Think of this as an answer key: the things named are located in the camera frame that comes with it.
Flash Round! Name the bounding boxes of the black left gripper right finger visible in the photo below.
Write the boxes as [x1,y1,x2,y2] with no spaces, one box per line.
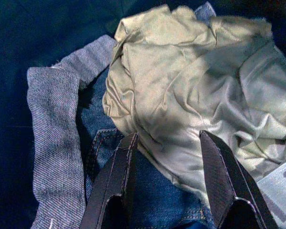
[199,130,279,229]

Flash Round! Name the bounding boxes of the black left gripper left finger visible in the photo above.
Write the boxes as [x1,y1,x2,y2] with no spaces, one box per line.
[82,132,140,229]

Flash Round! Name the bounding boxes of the pale green garment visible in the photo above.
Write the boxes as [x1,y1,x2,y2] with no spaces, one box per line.
[102,4,286,224]

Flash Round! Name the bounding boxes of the blue denim jeans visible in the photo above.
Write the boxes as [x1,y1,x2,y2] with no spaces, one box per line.
[26,1,217,229]

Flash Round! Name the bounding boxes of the blue plastic bucket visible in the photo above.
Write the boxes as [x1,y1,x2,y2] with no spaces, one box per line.
[0,0,286,229]

